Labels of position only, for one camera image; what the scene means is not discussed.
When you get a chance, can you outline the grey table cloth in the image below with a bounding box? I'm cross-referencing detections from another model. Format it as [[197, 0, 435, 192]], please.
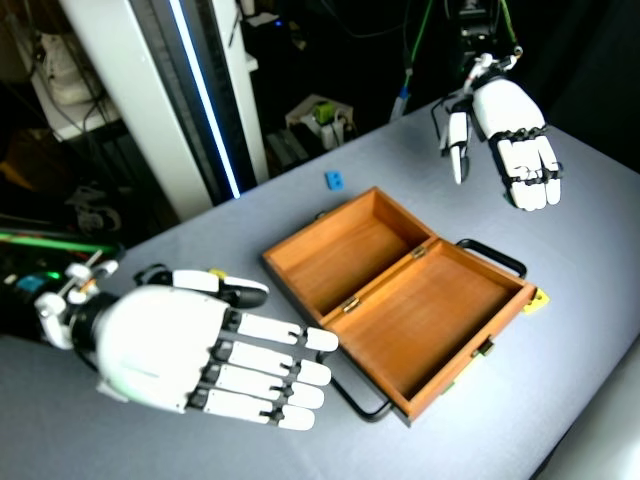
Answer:
[[0, 97, 640, 480]]

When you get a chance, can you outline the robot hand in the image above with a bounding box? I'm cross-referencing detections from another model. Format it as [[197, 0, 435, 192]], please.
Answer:
[[438, 78, 565, 212], [94, 268, 341, 432]]

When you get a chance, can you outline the white power strip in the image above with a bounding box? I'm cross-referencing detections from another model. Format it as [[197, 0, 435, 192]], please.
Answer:
[[284, 93, 359, 151]]

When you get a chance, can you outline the green cable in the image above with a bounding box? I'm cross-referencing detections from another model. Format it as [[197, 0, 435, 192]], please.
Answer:
[[401, 0, 435, 94], [498, 0, 520, 49]]

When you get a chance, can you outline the white cable connector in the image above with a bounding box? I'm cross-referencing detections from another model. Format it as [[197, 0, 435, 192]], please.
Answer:
[[389, 85, 414, 122]]

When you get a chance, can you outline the wooden box with black handles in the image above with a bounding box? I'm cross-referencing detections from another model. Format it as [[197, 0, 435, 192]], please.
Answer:
[[261, 185, 539, 427]]

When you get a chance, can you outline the white column with blue light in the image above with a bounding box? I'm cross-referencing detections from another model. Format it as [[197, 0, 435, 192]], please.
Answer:
[[58, 0, 271, 221]]

